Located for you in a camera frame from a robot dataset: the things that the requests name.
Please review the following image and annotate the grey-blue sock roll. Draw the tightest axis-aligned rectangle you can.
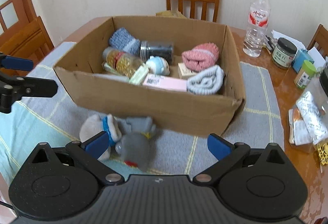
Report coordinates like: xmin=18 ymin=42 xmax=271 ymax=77
xmin=80 ymin=114 xmax=122 ymax=161

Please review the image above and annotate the white sock roll blue stripe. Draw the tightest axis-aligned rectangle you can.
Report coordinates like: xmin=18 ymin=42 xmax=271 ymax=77
xmin=186 ymin=65 xmax=224 ymax=95

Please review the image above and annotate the green white tissue pack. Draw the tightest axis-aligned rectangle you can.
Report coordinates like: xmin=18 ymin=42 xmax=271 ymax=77
xmin=129 ymin=64 xmax=149 ymax=85

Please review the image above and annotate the yellow capsule bottle red label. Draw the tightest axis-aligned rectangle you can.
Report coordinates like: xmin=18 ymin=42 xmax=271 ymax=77
xmin=102 ymin=47 xmax=143 ymax=78

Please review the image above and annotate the pink printed box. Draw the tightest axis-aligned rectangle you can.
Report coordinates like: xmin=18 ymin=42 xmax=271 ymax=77
xmin=142 ymin=74 xmax=187 ymax=92

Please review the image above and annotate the pink knitted sock roll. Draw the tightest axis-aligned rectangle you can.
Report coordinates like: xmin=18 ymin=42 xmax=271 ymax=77
xmin=182 ymin=43 xmax=220 ymax=72

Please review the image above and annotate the blue knitted sock roll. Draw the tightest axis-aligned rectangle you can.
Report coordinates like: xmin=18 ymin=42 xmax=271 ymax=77
xmin=108 ymin=28 xmax=141 ymax=56

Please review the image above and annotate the wooden chair at left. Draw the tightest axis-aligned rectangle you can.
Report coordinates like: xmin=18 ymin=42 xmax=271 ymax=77
xmin=1 ymin=16 xmax=55 ymax=65

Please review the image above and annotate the blue checked tablecloth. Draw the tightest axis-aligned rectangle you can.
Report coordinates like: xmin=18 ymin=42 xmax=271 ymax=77
xmin=0 ymin=41 xmax=286 ymax=186

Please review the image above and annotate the grey plush toy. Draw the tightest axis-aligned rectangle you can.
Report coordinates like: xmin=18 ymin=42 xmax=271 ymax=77
xmin=115 ymin=117 xmax=156 ymax=171

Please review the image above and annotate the brown cardboard box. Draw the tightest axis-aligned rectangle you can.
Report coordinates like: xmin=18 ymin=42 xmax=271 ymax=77
xmin=54 ymin=16 xmax=246 ymax=137

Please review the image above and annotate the white flat packet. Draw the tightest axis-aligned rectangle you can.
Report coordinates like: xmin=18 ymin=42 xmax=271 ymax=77
xmin=94 ymin=74 xmax=130 ymax=83

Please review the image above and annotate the silver foil bag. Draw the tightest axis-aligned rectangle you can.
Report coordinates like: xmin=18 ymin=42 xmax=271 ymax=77
xmin=296 ymin=78 xmax=327 ymax=146

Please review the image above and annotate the beige small box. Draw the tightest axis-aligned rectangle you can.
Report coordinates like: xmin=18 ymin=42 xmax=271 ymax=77
xmin=177 ymin=63 xmax=198 ymax=80

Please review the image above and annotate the green label black-lid jar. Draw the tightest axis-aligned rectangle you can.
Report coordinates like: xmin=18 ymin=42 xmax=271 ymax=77
xmin=271 ymin=38 xmax=297 ymax=69

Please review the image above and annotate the green-lid spice jar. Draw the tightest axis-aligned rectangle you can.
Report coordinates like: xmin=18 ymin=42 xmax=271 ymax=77
xmin=294 ymin=60 xmax=316 ymax=89

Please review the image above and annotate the large black-lid jar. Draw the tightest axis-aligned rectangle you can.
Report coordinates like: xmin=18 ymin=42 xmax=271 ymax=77
xmin=318 ymin=67 xmax=328 ymax=97

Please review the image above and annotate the dark jar silver lid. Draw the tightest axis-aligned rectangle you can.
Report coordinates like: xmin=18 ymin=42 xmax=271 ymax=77
xmin=140 ymin=41 xmax=174 ymax=65

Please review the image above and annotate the blue small container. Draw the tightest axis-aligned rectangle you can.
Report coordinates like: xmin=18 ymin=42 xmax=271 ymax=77
xmin=291 ymin=49 xmax=314 ymax=73

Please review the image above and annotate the clear plastic water bottle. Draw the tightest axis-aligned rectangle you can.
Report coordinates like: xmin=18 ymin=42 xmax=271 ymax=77
xmin=243 ymin=0 xmax=271 ymax=58

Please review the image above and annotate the wooden chair at right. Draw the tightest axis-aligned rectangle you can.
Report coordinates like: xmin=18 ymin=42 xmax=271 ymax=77
xmin=307 ymin=24 xmax=328 ymax=58

